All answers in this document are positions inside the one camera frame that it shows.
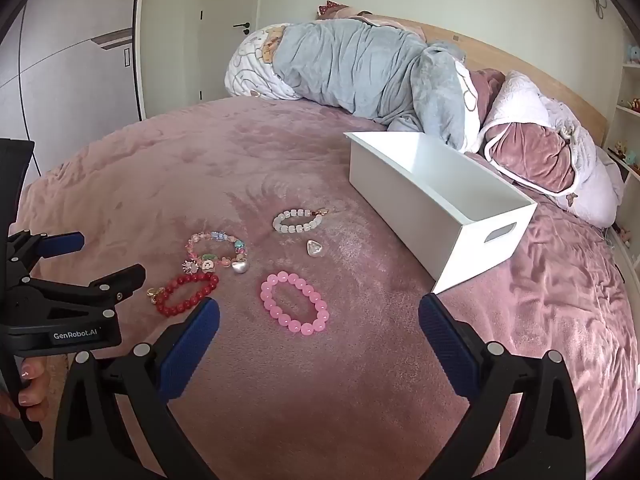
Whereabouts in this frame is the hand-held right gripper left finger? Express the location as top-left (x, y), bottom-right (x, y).
top-left (52, 297), bottom-right (221, 480)

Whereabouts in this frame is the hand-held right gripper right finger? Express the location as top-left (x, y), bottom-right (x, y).
top-left (419, 292), bottom-right (587, 480)

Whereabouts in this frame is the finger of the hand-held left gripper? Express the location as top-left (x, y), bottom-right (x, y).
top-left (7, 263), bottom-right (147, 330)
top-left (7, 230), bottom-right (85, 281)

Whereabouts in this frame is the red bead bracelet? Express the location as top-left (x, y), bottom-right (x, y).
top-left (146, 271), bottom-right (220, 317)

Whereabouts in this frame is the pink bead bracelet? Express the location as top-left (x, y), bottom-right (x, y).
top-left (260, 271), bottom-right (331, 337)

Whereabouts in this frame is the colourful charm bracelet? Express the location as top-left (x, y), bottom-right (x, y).
top-left (181, 231), bottom-right (251, 275)

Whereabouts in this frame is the white plastic box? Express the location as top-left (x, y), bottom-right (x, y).
top-left (343, 131), bottom-right (539, 295)

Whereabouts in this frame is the white bead bracelet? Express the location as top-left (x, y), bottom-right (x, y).
top-left (272, 205), bottom-right (337, 234)

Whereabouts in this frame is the person's left hand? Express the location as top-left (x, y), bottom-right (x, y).
top-left (0, 357), bottom-right (51, 423)

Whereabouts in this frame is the pink bed sheet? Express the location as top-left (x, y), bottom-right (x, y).
top-left (10, 96), bottom-right (635, 480)

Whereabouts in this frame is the white wardrobe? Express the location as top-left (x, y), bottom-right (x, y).
top-left (0, 0), bottom-right (147, 178)

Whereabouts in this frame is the pink and lilac quilt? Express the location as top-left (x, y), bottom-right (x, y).
top-left (479, 70), bottom-right (626, 226)

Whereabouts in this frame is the white door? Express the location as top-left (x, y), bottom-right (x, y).
top-left (197, 0), bottom-right (261, 106)

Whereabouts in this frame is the mauve pillow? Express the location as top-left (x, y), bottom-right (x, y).
top-left (470, 69), bottom-right (507, 126)

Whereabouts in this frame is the grey blanket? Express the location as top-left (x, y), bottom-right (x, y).
top-left (274, 19), bottom-right (481, 153)

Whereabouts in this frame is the light pink pillow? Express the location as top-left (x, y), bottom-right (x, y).
top-left (345, 7), bottom-right (426, 41)

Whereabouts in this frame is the collection of shelf toys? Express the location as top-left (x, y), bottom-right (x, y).
top-left (612, 44), bottom-right (640, 247)

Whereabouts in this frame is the plush toy with red bow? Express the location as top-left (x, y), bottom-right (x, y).
top-left (316, 1), bottom-right (351, 19)

